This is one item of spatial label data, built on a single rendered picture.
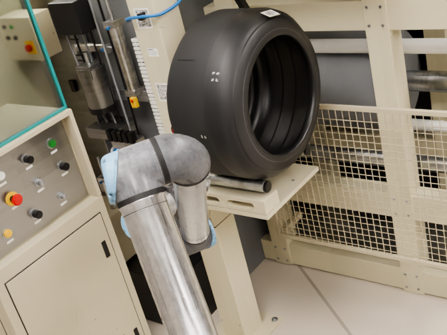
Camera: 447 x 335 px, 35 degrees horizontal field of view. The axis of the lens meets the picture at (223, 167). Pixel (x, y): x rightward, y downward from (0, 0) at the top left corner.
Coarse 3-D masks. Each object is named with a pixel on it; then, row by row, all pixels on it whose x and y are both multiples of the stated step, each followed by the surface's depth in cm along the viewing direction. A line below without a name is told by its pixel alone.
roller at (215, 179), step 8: (208, 176) 265; (216, 176) 263; (224, 176) 261; (232, 176) 259; (216, 184) 264; (224, 184) 261; (232, 184) 258; (240, 184) 256; (248, 184) 254; (256, 184) 251; (264, 184) 250; (264, 192) 251
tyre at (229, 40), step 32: (192, 32) 239; (224, 32) 231; (256, 32) 230; (288, 32) 243; (192, 64) 232; (224, 64) 225; (256, 64) 278; (288, 64) 273; (192, 96) 231; (224, 96) 225; (256, 96) 281; (288, 96) 277; (320, 96) 265; (192, 128) 235; (224, 128) 228; (256, 128) 280; (288, 128) 274; (224, 160) 237; (256, 160) 237; (288, 160) 252
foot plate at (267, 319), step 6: (264, 312) 331; (264, 318) 327; (270, 318) 326; (276, 318) 324; (282, 318) 325; (264, 324) 324; (270, 324) 323; (276, 324) 322; (222, 330) 327; (258, 330) 321; (264, 330) 320; (270, 330) 319
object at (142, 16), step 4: (180, 0) 255; (176, 4) 254; (168, 8) 251; (172, 8) 252; (144, 12) 252; (160, 12) 249; (164, 12) 249; (132, 16) 254; (136, 16) 252; (140, 16) 250; (144, 16) 249; (148, 16) 248; (152, 16) 248; (156, 16) 248; (128, 20) 256; (140, 20) 252
